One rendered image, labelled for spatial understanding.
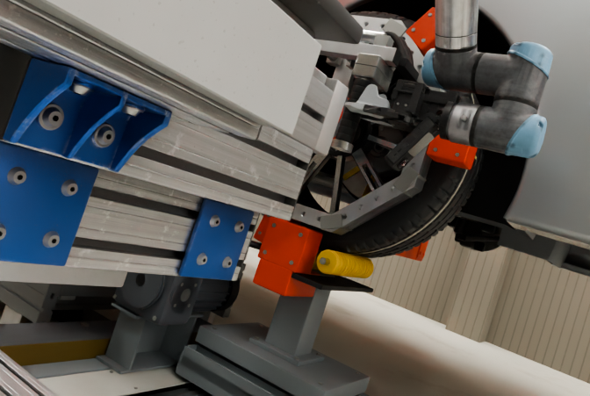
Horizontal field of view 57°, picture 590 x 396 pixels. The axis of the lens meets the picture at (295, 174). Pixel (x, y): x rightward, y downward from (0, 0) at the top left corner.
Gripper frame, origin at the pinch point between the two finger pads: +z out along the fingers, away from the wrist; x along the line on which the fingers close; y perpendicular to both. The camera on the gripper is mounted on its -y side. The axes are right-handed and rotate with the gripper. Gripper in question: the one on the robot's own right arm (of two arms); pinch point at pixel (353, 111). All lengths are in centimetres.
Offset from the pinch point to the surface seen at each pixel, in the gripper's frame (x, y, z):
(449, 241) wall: -431, -8, 78
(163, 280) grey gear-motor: -6, -49, 37
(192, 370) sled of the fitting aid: -23, -71, 32
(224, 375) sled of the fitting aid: -23, -68, 23
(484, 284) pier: -403, -34, 32
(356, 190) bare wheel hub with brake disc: -53, -12, 17
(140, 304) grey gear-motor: -5, -56, 41
